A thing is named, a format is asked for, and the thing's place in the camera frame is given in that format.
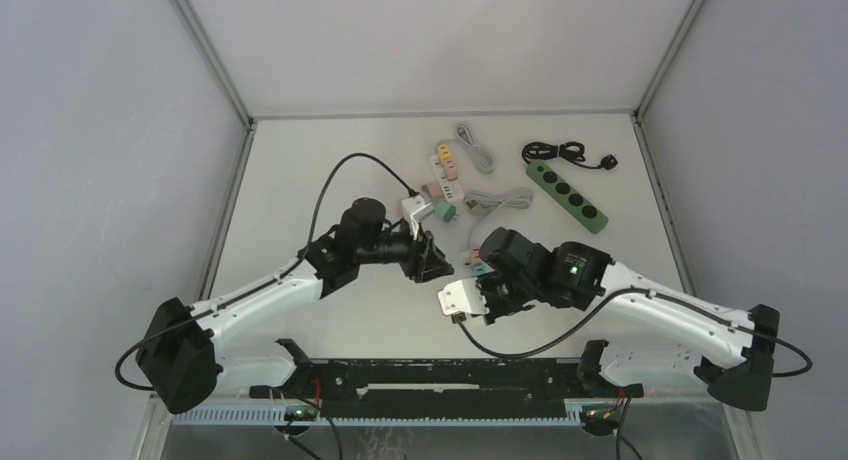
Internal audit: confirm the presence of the grey cord of near strip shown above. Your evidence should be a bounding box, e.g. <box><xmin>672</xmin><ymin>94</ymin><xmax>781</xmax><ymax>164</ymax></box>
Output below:
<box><xmin>463</xmin><ymin>187</ymin><xmax>535</xmax><ymax>250</ymax></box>

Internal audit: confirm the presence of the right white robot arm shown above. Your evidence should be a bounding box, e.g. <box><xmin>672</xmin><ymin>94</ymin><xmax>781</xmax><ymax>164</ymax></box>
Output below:
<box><xmin>477</xmin><ymin>228</ymin><xmax>780</xmax><ymax>412</ymax></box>

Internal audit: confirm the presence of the grey cord of strip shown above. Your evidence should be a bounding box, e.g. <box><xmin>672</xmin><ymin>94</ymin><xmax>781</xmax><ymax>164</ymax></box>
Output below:
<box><xmin>463</xmin><ymin>187</ymin><xmax>535</xmax><ymax>250</ymax></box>
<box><xmin>454</xmin><ymin>124</ymin><xmax>496</xmax><ymax>175</ymax></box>

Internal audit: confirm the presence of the white slotted cable duct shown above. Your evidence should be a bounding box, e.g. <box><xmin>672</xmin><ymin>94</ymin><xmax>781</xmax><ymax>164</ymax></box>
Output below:
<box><xmin>172</xmin><ymin>405</ymin><xmax>586</xmax><ymax>426</ymax></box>

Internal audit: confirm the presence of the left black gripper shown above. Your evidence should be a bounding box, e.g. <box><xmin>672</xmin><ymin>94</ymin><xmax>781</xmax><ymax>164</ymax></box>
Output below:
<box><xmin>355</xmin><ymin>215</ymin><xmax>453</xmax><ymax>283</ymax></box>

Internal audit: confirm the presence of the white power strip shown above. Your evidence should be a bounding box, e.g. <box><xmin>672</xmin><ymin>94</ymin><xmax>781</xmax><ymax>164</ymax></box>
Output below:
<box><xmin>429</xmin><ymin>154</ymin><xmax>465</xmax><ymax>205</ymax></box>
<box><xmin>463</xmin><ymin>250</ymin><xmax>488</xmax><ymax>277</ymax></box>

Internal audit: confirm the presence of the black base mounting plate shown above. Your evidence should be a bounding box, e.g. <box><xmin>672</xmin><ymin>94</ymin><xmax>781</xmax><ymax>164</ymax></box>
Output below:
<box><xmin>249</xmin><ymin>339</ymin><xmax>644</xmax><ymax>421</ymax></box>

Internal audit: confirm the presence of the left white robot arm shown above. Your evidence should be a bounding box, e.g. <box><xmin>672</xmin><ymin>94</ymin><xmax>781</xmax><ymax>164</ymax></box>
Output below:
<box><xmin>135</xmin><ymin>195</ymin><xmax>454</xmax><ymax>414</ymax></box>

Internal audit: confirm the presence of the green power strip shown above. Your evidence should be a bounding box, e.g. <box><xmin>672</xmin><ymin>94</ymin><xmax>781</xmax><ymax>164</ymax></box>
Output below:
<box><xmin>525</xmin><ymin>160</ymin><xmax>609</xmax><ymax>235</ymax></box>

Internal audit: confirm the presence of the yellow charger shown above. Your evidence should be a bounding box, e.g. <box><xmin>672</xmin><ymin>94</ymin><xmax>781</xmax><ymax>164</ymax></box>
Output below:
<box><xmin>436</xmin><ymin>143</ymin><xmax>452</xmax><ymax>162</ymax></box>

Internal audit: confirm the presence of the grey cord of far strip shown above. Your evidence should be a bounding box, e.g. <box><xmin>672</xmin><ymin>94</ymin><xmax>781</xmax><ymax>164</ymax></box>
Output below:
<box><xmin>454</xmin><ymin>124</ymin><xmax>496</xmax><ymax>175</ymax></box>

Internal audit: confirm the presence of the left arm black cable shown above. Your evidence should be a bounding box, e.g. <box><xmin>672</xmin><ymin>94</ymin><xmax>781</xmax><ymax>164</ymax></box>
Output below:
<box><xmin>114</xmin><ymin>152</ymin><xmax>420</xmax><ymax>393</ymax></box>

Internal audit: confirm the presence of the green charger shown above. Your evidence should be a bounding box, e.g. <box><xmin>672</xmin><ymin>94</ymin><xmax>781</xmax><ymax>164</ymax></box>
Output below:
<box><xmin>433</xmin><ymin>201</ymin><xmax>458</xmax><ymax>223</ymax></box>

